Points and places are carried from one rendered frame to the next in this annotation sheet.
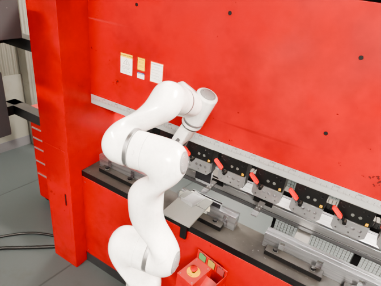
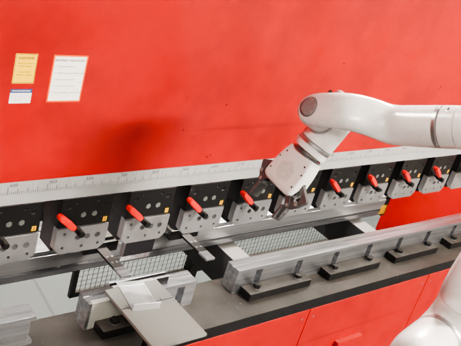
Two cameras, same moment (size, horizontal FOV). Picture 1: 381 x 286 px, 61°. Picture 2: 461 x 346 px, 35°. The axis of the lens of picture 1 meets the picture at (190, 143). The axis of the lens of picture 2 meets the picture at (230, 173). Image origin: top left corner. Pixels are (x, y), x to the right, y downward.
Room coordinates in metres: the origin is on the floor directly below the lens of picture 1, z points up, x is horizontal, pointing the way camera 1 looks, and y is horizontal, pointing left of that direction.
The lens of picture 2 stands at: (0.87, 1.59, 2.26)
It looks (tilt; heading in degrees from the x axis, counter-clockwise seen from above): 24 degrees down; 286
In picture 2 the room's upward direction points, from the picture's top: 17 degrees clockwise
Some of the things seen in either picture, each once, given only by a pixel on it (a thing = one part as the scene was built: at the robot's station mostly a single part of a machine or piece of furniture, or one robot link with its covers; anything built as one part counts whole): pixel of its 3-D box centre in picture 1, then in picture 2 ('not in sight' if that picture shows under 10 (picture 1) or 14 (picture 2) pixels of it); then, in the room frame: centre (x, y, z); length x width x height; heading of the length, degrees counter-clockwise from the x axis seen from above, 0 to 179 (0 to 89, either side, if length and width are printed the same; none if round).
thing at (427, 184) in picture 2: not in sight; (431, 169); (0.92, -1.31, 1.26); 0.15 x 0.09 x 0.17; 62
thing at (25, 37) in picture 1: (5, 41); not in sight; (1.93, 1.18, 1.67); 0.40 x 0.24 x 0.07; 62
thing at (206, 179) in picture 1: (203, 176); (137, 245); (1.57, -0.10, 1.13); 0.10 x 0.02 x 0.10; 62
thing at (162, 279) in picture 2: (206, 198); (138, 282); (1.55, -0.14, 0.99); 0.20 x 0.03 x 0.03; 62
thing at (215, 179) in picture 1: (213, 181); (105, 250); (1.70, -0.17, 1.01); 0.26 x 0.12 x 0.05; 152
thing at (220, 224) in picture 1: (199, 216); (141, 319); (1.50, -0.11, 0.89); 0.30 x 0.05 x 0.03; 62
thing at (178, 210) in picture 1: (187, 207); (154, 312); (1.43, -0.03, 1.00); 0.26 x 0.18 x 0.01; 152
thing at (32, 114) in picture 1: (17, 116); not in sight; (1.93, 1.18, 1.18); 0.40 x 0.24 x 0.07; 62
